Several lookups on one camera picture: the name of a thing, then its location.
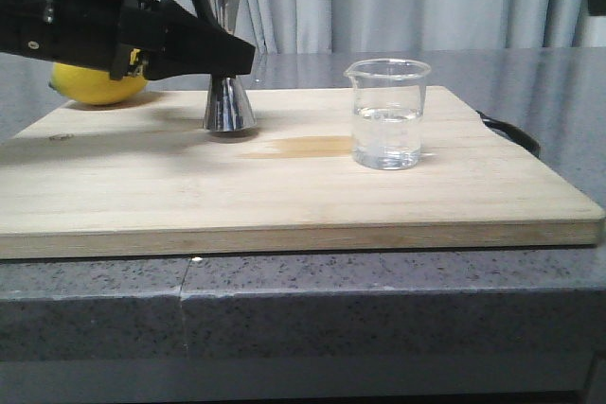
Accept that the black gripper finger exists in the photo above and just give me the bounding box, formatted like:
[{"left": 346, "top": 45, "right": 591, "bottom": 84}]
[{"left": 138, "top": 0, "right": 256, "bottom": 80}]

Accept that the light wooden cutting board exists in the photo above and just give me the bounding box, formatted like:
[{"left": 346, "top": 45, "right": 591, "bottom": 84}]
[{"left": 1, "top": 87, "right": 605, "bottom": 259}]

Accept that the steel hourglass jigger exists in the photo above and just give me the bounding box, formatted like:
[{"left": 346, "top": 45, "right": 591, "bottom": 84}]
[{"left": 191, "top": 0, "right": 256, "bottom": 134}]

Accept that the clear glass measuring beaker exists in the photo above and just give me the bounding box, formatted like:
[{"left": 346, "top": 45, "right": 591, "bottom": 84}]
[{"left": 344, "top": 58, "right": 432, "bottom": 170}]

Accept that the black cutting board handle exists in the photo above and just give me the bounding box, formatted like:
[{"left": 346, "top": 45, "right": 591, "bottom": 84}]
[{"left": 476, "top": 110, "right": 541, "bottom": 158}]

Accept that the yellow lemon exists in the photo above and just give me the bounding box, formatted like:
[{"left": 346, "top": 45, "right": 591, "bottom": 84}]
[{"left": 49, "top": 62, "right": 148, "bottom": 106}]

